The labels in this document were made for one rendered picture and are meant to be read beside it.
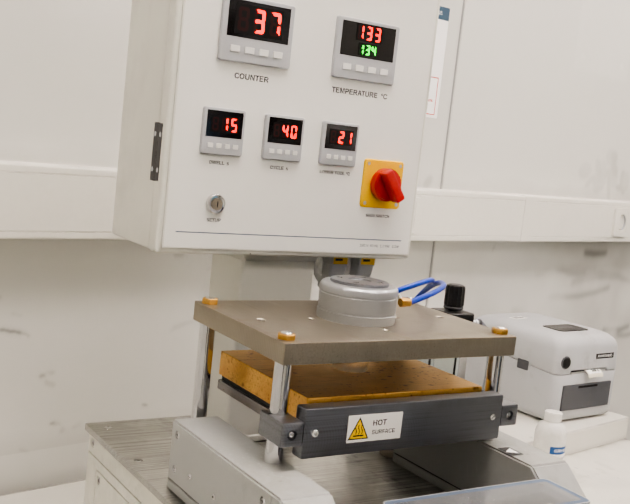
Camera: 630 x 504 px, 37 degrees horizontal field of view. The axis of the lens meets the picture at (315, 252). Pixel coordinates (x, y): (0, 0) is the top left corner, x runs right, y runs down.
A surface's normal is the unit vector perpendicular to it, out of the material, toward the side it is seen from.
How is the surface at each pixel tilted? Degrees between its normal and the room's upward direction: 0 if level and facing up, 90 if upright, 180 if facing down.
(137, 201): 90
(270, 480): 0
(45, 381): 90
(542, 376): 90
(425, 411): 90
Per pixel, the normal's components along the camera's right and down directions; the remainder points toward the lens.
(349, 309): -0.26, 0.09
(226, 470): -0.84, -0.03
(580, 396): 0.61, 0.16
